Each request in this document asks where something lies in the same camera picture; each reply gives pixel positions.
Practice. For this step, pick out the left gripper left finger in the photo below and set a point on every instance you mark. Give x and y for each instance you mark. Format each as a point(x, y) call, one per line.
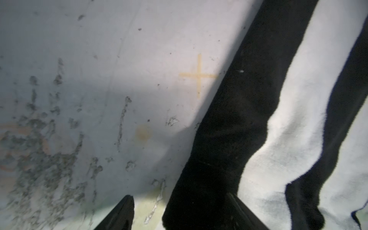
point(120, 217)

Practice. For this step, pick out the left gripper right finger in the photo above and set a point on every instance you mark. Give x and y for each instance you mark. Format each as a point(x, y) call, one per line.
point(238, 216)

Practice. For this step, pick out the black white striped pillowcase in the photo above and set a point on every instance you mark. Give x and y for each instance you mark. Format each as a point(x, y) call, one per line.
point(287, 131)

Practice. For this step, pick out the floral table mat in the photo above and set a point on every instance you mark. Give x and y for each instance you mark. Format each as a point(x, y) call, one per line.
point(102, 99)

